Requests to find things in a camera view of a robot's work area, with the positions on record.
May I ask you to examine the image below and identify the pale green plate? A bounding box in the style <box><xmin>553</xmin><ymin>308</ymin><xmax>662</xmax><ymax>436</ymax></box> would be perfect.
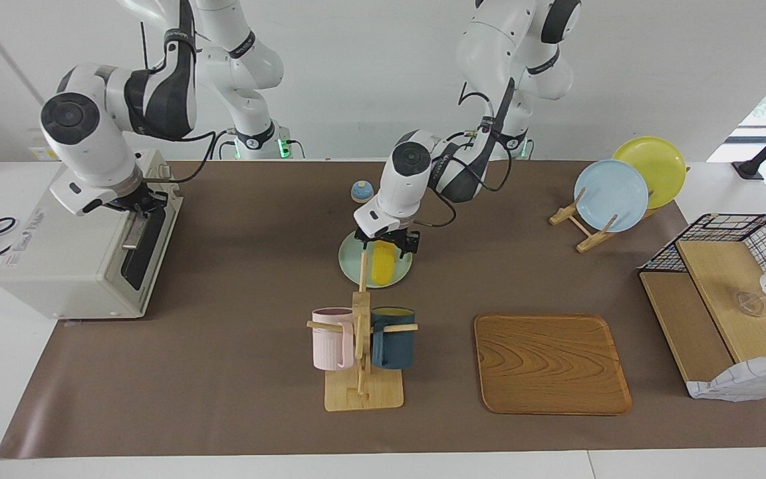
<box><xmin>338</xmin><ymin>230</ymin><xmax>414</xmax><ymax>289</ymax></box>

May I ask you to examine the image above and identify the yellow corn cob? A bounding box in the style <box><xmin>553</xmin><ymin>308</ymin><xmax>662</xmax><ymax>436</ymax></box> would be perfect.
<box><xmin>370</xmin><ymin>241</ymin><xmax>398</xmax><ymax>286</ymax></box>

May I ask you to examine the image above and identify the glass oven door with handle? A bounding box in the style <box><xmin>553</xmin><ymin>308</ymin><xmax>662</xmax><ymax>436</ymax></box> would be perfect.
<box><xmin>119</xmin><ymin>163</ymin><xmax>184</xmax><ymax>315</ymax></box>

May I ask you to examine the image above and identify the white toaster oven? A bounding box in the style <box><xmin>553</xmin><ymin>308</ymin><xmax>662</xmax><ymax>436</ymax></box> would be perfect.
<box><xmin>0</xmin><ymin>148</ymin><xmax>184</xmax><ymax>320</ymax></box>

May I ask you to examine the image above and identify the dark blue mug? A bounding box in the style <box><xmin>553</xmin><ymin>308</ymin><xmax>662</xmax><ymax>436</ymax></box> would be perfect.
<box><xmin>371</xmin><ymin>307</ymin><xmax>416</xmax><ymax>370</ymax></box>

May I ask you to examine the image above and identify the pink mug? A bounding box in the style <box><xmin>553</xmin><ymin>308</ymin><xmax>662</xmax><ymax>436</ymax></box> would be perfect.
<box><xmin>311</xmin><ymin>307</ymin><xmax>355</xmax><ymax>371</ymax></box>

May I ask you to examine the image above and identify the wooden mug tree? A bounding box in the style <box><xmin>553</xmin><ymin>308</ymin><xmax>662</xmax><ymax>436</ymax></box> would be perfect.
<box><xmin>307</xmin><ymin>251</ymin><xmax>419</xmax><ymax>412</ymax></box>

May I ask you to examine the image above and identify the brown table mat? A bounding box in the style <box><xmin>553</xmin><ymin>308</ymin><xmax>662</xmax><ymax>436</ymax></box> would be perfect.
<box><xmin>0</xmin><ymin>160</ymin><xmax>766</xmax><ymax>460</ymax></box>

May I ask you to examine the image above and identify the wooden plate rack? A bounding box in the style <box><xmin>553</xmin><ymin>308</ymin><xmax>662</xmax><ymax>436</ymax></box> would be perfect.
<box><xmin>549</xmin><ymin>166</ymin><xmax>690</xmax><ymax>253</ymax></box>

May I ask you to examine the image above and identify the wooden serving tray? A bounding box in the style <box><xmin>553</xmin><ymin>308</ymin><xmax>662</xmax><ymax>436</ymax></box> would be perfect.
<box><xmin>474</xmin><ymin>314</ymin><xmax>633</xmax><ymax>416</ymax></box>

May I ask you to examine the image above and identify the light blue plate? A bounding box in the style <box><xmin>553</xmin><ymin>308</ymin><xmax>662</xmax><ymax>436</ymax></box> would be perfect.
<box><xmin>573</xmin><ymin>160</ymin><xmax>650</xmax><ymax>233</ymax></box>

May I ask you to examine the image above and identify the yellow plate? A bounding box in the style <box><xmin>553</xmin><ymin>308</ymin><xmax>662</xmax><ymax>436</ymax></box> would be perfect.
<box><xmin>612</xmin><ymin>136</ymin><xmax>688</xmax><ymax>210</ymax></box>

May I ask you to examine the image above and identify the wooden shelf box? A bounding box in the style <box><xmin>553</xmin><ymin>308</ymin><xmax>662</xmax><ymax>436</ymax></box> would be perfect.
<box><xmin>639</xmin><ymin>239</ymin><xmax>766</xmax><ymax>400</ymax></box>

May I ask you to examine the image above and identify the small clear glass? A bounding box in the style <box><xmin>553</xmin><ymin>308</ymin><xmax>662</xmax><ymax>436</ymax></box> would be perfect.
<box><xmin>734</xmin><ymin>289</ymin><xmax>766</xmax><ymax>318</ymax></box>

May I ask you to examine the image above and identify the white checked cloth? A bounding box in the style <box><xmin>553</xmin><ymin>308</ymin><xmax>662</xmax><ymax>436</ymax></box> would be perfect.
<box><xmin>686</xmin><ymin>351</ymin><xmax>766</xmax><ymax>402</ymax></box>

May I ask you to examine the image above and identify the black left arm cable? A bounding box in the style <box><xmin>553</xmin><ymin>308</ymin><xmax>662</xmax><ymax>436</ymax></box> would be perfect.
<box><xmin>416</xmin><ymin>80</ymin><xmax>515</xmax><ymax>228</ymax></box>

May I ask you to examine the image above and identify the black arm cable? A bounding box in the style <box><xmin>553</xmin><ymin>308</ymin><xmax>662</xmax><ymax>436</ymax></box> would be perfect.
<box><xmin>416</xmin><ymin>80</ymin><xmax>515</xmax><ymax>228</ymax></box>
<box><xmin>157</xmin><ymin>130</ymin><xmax>219</xmax><ymax>184</ymax></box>

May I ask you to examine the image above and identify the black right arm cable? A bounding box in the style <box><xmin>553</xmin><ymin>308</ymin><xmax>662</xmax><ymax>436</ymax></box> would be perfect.
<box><xmin>157</xmin><ymin>130</ymin><xmax>219</xmax><ymax>184</ymax></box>

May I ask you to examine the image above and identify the black wire basket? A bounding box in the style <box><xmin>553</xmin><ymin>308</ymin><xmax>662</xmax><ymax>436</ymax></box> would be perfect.
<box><xmin>637</xmin><ymin>213</ymin><xmax>766</xmax><ymax>333</ymax></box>

